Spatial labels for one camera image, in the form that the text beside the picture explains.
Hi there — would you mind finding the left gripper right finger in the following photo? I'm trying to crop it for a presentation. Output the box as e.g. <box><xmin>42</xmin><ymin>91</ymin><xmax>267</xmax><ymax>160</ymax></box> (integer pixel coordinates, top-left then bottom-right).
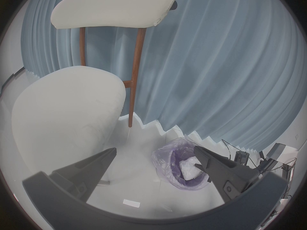
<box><xmin>193</xmin><ymin>146</ymin><xmax>260</xmax><ymax>203</ymax></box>

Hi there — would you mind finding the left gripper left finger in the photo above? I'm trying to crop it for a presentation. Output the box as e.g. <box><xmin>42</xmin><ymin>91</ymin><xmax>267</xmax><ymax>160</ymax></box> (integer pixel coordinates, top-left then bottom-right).
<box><xmin>51</xmin><ymin>148</ymin><xmax>118</xmax><ymax>202</ymax></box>

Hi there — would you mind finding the white paper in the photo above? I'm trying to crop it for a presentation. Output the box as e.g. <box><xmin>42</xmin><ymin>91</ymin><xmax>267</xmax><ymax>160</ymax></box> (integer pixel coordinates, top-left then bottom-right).
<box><xmin>180</xmin><ymin>156</ymin><xmax>207</xmax><ymax>180</ymax></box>

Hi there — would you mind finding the purple plastic bag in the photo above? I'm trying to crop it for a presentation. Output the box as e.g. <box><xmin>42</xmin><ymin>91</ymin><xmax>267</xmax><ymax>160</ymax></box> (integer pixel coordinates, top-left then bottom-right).
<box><xmin>151</xmin><ymin>134</ymin><xmax>213</xmax><ymax>191</ymax></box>

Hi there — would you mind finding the white wooden-legged chair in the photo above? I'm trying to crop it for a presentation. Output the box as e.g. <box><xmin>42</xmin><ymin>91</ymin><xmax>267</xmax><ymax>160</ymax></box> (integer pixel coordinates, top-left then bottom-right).
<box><xmin>11</xmin><ymin>0</ymin><xmax>180</xmax><ymax>186</ymax></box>

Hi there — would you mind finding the blue-green curtain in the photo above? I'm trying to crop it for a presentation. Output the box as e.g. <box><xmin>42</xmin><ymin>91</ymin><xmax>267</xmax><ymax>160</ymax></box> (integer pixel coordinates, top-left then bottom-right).
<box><xmin>20</xmin><ymin>0</ymin><xmax>307</xmax><ymax>153</ymax></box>

